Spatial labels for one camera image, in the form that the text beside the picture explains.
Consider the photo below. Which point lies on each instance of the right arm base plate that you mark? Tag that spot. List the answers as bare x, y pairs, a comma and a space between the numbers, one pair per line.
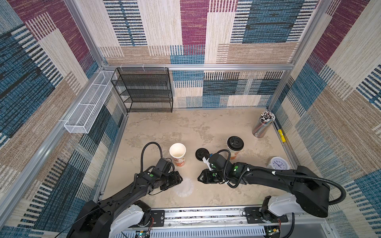
257, 215

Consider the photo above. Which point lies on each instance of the black wire shelf rack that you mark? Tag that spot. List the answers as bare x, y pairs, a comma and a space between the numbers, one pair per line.
144, 89

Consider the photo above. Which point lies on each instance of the paper milk tea cup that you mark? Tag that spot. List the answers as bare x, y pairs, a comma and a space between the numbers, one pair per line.
234, 152
177, 152

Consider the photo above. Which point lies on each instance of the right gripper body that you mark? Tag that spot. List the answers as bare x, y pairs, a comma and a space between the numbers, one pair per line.
208, 175

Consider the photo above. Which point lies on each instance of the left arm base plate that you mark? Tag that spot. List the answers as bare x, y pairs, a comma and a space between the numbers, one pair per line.
153, 218

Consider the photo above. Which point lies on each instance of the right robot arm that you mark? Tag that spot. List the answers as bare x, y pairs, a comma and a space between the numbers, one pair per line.
305, 192

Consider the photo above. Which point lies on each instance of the white leak-proof paper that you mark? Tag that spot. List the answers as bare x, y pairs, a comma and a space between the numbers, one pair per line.
185, 188

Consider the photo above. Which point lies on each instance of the white mesh wall basket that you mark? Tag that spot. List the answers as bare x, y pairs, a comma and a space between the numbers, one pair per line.
87, 110

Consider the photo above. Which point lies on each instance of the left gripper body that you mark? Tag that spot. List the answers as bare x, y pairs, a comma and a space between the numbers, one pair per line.
169, 181

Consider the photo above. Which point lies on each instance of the black lid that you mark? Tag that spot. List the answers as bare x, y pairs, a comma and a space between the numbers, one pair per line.
235, 143
201, 154

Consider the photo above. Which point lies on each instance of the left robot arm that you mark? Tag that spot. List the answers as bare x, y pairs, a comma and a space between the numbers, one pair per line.
95, 219

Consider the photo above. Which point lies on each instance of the yellow marker on rail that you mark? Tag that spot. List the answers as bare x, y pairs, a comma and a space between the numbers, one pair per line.
281, 134

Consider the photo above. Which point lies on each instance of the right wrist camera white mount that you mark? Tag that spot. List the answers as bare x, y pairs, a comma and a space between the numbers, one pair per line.
206, 161

